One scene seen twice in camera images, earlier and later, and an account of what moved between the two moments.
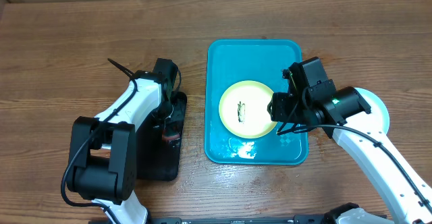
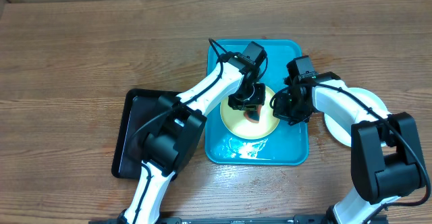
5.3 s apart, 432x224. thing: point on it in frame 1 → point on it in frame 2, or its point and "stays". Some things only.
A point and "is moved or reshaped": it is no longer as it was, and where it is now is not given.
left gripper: (163, 125) → (258, 100)
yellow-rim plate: (244, 109) stays
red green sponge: (170, 135) is moved or reshaped
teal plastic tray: (229, 61) stays
